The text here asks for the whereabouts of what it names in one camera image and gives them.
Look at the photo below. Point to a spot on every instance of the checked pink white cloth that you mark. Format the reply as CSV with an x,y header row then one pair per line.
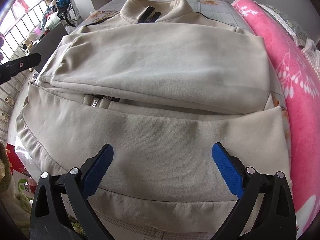
x,y
312,54

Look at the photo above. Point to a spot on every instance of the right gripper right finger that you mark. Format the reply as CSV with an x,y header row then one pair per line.
x,y
276,218

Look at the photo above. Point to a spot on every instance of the bicycle wheel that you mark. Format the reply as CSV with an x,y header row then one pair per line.
x,y
69,16

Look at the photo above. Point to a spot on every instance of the cream zip jacket black trim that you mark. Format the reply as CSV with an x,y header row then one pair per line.
x,y
155,99

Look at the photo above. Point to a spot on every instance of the lace trimmed grey pillow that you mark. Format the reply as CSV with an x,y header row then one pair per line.
x,y
298,35

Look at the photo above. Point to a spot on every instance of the dark grey board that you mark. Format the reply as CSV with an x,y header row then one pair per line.
x,y
48,44

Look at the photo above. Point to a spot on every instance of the pink floral blanket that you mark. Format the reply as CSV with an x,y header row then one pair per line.
x,y
300,85

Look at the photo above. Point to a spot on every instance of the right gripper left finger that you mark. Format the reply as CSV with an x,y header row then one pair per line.
x,y
49,218

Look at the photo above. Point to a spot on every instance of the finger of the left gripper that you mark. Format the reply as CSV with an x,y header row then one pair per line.
x,y
12,68

